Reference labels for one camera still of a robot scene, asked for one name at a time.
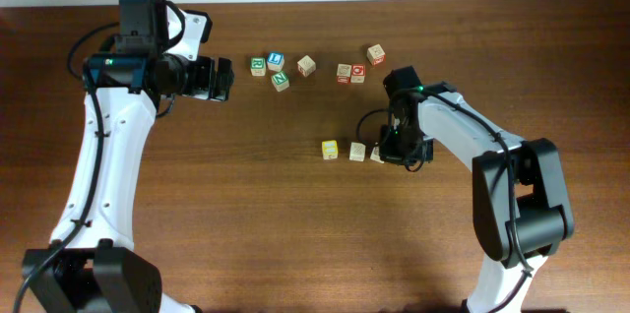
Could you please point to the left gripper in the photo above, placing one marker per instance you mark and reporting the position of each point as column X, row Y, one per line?
column 202, row 86

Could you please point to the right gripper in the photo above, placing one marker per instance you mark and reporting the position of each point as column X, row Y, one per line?
column 388, row 152

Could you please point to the beige engraved wooden block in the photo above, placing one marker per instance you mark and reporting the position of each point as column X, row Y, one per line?
column 375, row 155

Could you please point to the green edged plain block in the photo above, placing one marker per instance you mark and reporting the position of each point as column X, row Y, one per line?
column 357, row 151

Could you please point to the yellow framed wooden block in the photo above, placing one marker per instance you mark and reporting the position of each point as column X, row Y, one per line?
column 330, row 149

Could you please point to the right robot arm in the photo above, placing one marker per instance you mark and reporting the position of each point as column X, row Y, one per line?
column 521, row 210

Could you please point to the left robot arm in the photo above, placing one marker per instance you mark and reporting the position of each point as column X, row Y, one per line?
column 149, row 58

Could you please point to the green R letter block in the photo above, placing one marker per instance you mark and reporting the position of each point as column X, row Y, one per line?
column 258, row 66

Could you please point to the blue L letter block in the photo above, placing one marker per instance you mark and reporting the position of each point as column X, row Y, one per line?
column 275, row 61

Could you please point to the green N letter block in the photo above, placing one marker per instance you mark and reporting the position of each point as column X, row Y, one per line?
column 280, row 81

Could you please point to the red O letter block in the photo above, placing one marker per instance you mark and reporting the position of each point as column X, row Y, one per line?
column 357, row 73

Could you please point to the number 2 wooden block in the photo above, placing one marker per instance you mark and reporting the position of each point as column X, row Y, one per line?
column 306, row 66

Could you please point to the red snail picture block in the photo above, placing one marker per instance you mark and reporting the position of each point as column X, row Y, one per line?
column 343, row 73

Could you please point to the red edged far block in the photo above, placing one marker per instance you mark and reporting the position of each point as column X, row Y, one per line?
column 376, row 54

